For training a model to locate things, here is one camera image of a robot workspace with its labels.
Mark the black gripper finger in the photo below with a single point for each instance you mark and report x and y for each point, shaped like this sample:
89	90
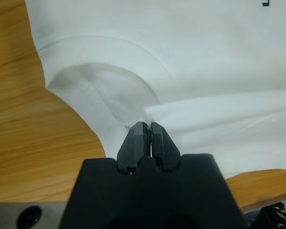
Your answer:
133	143
163	145

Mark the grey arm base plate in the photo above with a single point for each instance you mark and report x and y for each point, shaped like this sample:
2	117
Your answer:
4	214

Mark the white t-shirt with black print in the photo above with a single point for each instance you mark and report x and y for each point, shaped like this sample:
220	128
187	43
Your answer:
193	47

